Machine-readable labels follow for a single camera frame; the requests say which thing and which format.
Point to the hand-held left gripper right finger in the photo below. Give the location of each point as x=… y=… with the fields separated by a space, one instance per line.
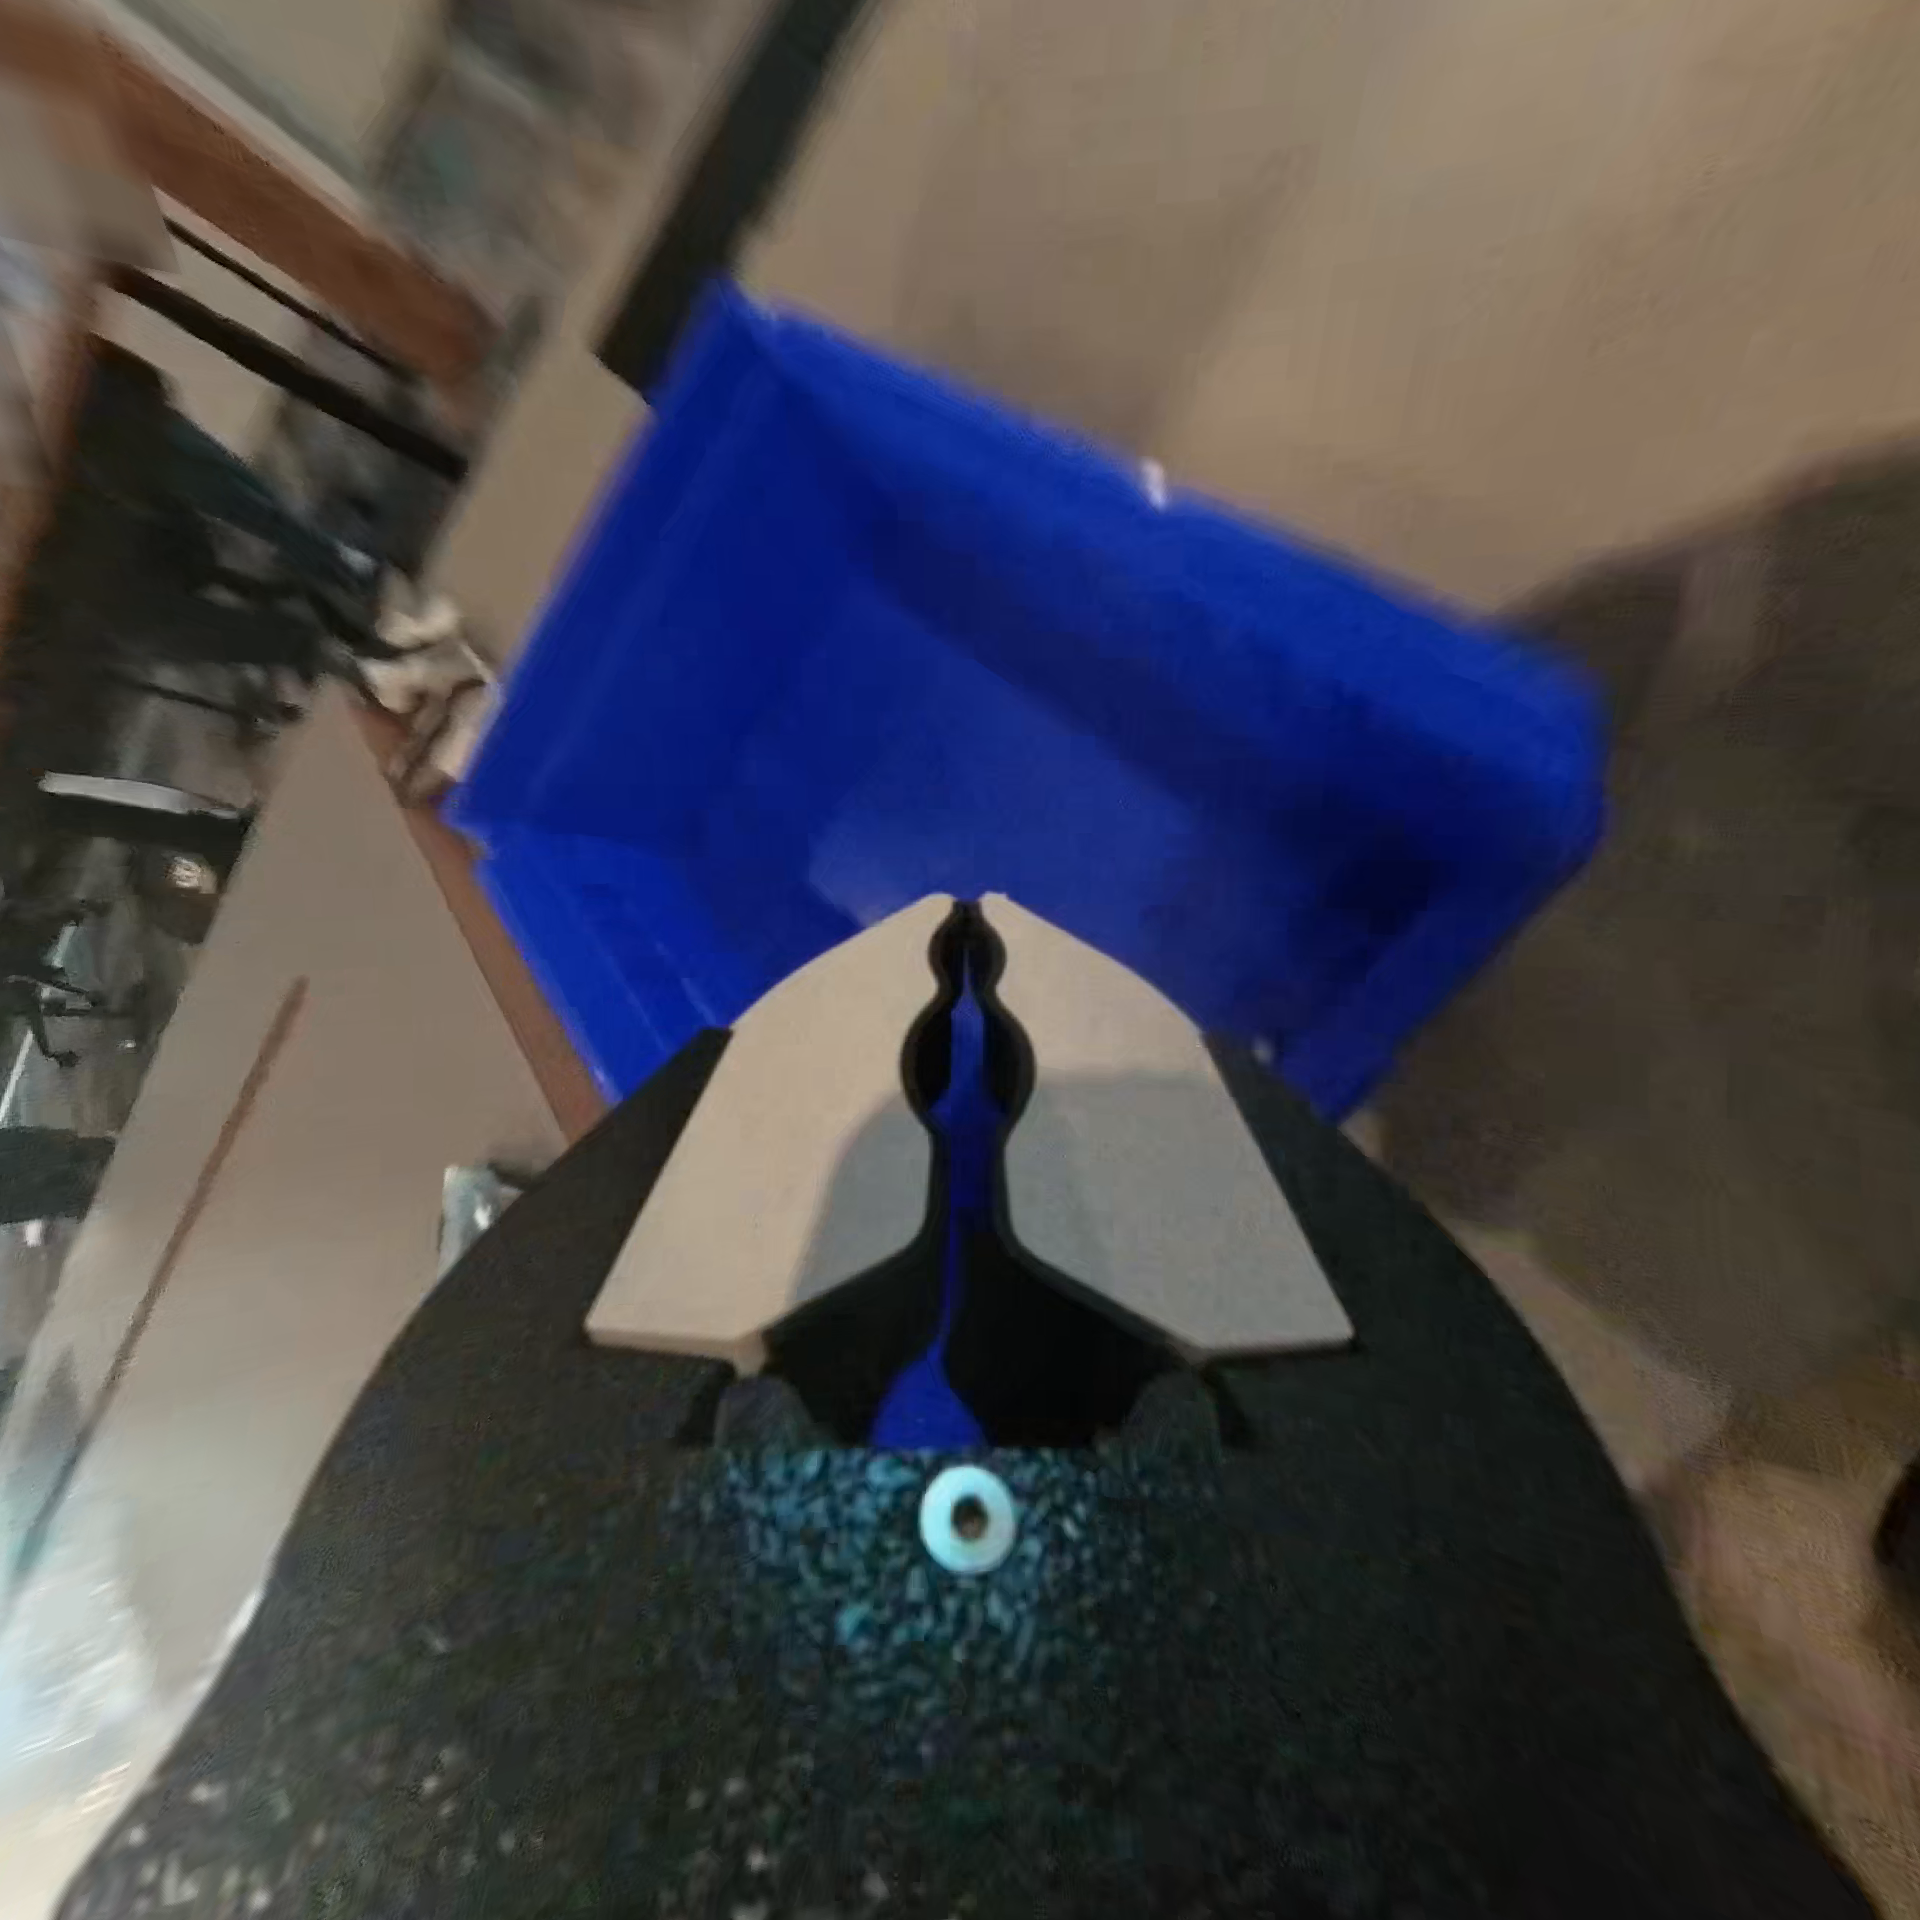
x=1185 y=1186

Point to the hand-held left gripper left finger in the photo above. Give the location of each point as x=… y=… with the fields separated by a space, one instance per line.
x=750 y=1172

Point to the blue plastic bin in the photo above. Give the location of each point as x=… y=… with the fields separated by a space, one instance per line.
x=975 y=675

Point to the small shiny metal object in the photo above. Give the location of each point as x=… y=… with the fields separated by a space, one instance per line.
x=474 y=1209

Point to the black and white object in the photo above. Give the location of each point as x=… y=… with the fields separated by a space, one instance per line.
x=428 y=691

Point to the black desk strip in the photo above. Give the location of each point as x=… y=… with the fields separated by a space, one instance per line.
x=729 y=195

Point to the brown wooden desk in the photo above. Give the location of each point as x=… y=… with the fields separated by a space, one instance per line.
x=301 y=226

